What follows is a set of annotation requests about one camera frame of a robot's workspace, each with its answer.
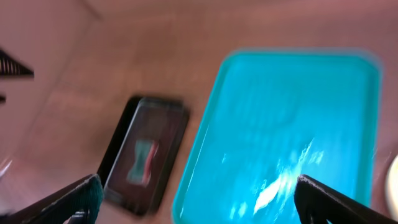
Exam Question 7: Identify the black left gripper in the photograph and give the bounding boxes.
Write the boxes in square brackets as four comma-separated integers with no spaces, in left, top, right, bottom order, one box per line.
[0,49,35,105]

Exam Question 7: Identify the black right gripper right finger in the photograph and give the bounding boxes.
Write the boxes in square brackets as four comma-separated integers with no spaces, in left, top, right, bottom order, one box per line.
[294,175,397,224]

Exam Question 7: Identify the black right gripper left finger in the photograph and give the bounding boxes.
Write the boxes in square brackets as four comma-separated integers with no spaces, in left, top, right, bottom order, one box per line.
[1,174,104,224]

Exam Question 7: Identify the yellow plate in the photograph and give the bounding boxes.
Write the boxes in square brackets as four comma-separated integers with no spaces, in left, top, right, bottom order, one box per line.
[385,156,398,221]

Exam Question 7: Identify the teal orange sponge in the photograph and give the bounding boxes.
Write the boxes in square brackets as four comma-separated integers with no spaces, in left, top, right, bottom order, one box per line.
[126,140,159,186]

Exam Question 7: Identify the black water tray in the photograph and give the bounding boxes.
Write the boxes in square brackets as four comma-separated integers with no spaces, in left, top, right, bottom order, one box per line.
[97,95,190,217]

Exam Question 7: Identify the teal plastic serving tray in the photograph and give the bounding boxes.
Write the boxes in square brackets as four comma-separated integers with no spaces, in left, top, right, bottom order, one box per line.
[172,49,382,224]

